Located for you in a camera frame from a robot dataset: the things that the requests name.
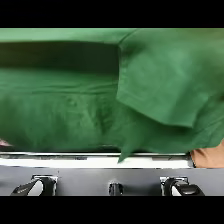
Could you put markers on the green shirt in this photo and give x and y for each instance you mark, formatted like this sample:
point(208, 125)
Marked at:
point(100, 110)

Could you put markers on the brown garment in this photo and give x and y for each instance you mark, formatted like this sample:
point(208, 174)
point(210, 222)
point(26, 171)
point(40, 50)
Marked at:
point(210, 158)

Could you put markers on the silver frame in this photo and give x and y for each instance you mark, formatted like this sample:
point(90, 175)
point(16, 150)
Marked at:
point(100, 162)

